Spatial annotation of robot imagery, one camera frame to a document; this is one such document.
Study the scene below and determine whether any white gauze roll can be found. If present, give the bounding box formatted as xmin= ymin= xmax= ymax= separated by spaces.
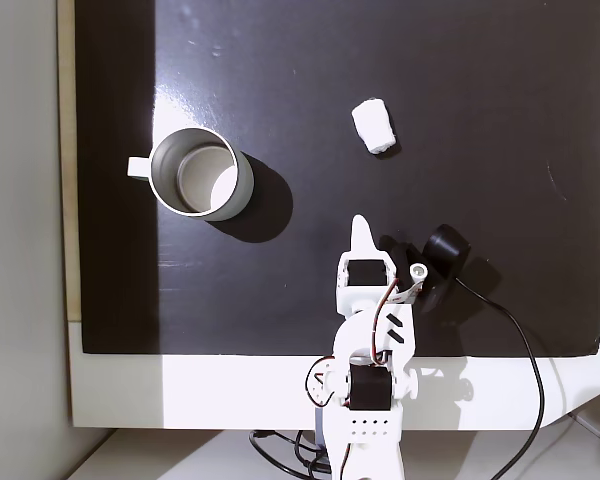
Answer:
xmin=350 ymin=97 xmax=397 ymax=155

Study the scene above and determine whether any black table mat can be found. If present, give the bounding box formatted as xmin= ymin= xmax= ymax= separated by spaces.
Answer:
xmin=73 ymin=0 xmax=600 ymax=359

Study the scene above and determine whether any grey metal mug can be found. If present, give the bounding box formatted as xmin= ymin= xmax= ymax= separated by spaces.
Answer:
xmin=126 ymin=126 xmax=256 ymax=223

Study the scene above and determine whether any red white servo wire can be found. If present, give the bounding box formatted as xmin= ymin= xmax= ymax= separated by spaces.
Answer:
xmin=368 ymin=278 xmax=401 ymax=366

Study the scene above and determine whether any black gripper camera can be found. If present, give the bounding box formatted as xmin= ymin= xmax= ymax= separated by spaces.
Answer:
xmin=415 ymin=224 xmax=475 ymax=315

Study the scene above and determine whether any black camera cable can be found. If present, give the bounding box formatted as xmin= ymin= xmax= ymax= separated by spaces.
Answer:
xmin=452 ymin=277 xmax=547 ymax=480

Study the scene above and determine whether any black power cable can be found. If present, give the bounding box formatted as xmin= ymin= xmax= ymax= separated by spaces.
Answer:
xmin=248 ymin=428 xmax=311 ymax=476
xmin=293 ymin=430 xmax=332 ymax=476

